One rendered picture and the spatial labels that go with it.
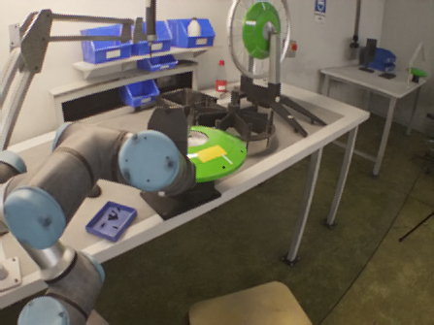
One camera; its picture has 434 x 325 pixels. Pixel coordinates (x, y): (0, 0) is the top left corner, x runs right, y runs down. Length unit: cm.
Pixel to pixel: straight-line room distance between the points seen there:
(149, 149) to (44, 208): 13
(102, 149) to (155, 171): 7
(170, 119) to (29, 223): 27
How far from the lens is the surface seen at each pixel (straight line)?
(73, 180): 29
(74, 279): 54
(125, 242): 80
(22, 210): 27
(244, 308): 99
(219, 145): 82
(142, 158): 31
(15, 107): 69
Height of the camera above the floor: 145
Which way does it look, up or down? 29 degrees down
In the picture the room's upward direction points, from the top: 2 degrees clockwise
